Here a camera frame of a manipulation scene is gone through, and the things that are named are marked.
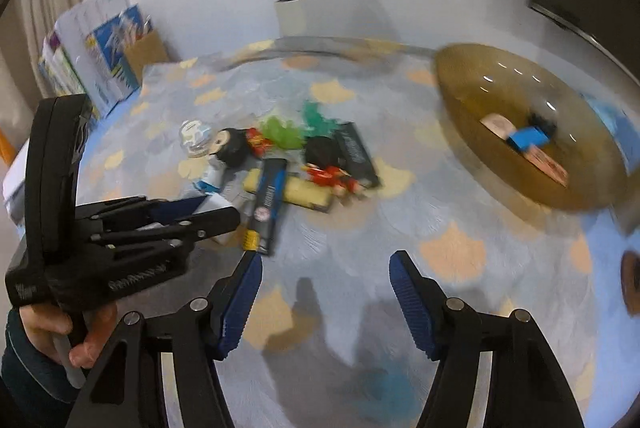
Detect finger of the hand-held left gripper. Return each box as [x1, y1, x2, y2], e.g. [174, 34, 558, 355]
[92, 208, 240, 246]
[75, 196, 206, 229]

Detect white small box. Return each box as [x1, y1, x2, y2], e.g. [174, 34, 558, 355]
[192, 193, 237, 245]

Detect teal plastic toy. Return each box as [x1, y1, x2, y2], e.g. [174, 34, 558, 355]
[301, 103, 341, 139]

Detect white blue printed box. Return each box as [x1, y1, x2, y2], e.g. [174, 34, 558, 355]
[54, 0, 143, 116]

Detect white blue small bottle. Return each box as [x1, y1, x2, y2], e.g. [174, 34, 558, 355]
[196, 157, 227, 195]

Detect black-haired grey figurine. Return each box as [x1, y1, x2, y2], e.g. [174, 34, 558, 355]
[209, 128, 252, 209]

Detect black-haired small toy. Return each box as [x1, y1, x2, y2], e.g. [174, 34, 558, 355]
[527, 109, 558, 134]

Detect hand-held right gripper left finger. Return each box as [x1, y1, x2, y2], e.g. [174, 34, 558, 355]
[65, 252, 264, 428]

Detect person's left forearm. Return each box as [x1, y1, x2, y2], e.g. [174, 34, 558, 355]
[0, 308, 83, 409]

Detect person's left hand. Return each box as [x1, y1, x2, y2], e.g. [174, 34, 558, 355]
[20, 303, 118, 368]

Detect row of colourful books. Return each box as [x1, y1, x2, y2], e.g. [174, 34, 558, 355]
[39, 30, 91, 101]

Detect blue block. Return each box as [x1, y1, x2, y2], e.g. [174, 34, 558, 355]
[506, 127, 551, 154]

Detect cardboard box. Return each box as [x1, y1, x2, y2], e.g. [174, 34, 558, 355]
[122, 28, 168, 79]

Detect black-haired red figurine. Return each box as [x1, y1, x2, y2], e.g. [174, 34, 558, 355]
[304, 135, 366, 201]

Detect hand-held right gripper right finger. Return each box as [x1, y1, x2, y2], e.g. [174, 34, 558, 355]
[389, 250, 586, 428]

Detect red striped packet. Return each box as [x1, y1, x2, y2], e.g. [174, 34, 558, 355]
[247, 128, 272, 159]

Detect green plastic toy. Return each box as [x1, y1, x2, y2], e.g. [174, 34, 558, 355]
[260, 115, 303, 151]

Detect clear plastic cup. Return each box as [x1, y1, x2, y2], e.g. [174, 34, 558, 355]
[179, 120, 213, 159]

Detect long black box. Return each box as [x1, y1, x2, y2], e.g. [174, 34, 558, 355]
[242, 158, 288, 256]
[334, 122, 381, 189]

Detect amber glass bowl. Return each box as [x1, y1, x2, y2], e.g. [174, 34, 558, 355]
[434, 42, 628, 211]

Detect yellow box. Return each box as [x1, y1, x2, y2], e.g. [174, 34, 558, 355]
[243, 170, 333, 213]

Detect beige small box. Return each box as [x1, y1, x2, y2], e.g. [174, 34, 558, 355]
[480, 113, 516, 140]

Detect brown round object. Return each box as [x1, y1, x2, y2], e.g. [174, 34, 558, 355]
[620, 250, 640, 314]

